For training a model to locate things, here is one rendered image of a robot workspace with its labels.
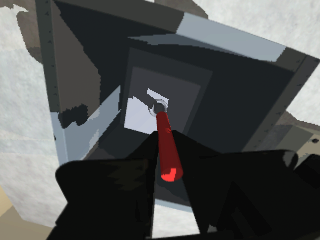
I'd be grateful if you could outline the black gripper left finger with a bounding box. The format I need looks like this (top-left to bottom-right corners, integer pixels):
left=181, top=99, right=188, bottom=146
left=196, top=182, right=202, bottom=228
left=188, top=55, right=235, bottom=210
left=55, top=131, right=159, bottom=238

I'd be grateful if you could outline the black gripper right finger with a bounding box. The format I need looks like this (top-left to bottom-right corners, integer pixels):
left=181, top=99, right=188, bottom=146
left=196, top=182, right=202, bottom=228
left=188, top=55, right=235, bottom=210
left=172, top=130, right=298, bottom=234

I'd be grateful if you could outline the red peg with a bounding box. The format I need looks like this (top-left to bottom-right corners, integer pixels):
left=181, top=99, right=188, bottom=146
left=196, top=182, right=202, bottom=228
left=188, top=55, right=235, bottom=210
left=156, top=111, right=183, bottom=181

